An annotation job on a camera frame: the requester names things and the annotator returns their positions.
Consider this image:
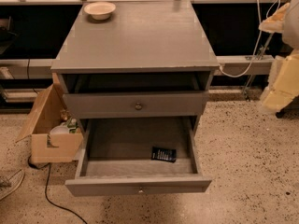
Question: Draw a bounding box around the dark blue rxbar wrapper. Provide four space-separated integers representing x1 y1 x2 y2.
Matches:
151 147 177 162

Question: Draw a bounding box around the black floor cable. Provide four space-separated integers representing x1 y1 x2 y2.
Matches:
27 155 89 224

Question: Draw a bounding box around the metal stand pole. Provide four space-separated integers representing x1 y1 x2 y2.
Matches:
242 33 274 102

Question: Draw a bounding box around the cream ceramic bowl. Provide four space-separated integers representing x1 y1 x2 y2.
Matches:
84 2 116 21

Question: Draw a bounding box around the open grey middle drawer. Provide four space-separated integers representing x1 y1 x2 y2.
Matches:
65 117 211 196

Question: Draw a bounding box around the white plate in box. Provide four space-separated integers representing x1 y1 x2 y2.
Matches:
50 126 69 134

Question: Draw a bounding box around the open cardboard box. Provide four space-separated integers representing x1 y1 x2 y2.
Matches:
17 73 83 163

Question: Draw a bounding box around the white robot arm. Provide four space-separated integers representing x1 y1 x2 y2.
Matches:
259 0 299 114

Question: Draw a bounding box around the grey upper drawer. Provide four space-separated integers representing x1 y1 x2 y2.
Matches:
64 73 207 119

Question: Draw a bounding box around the grey wooden drawer cabinet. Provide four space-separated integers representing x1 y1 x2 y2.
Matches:
50 0 221 133

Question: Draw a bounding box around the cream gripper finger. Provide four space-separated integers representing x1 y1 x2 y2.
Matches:
258 49 299 114
259 3 290 34

